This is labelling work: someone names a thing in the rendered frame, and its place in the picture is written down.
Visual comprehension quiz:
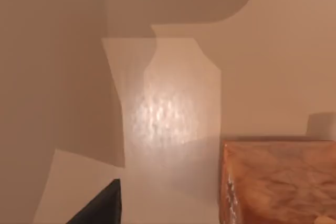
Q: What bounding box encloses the orange marbled block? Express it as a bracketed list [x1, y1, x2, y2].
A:
[218, 140, 336, 224]

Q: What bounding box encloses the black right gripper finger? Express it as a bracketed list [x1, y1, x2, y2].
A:
[65, 178, 123, 224]

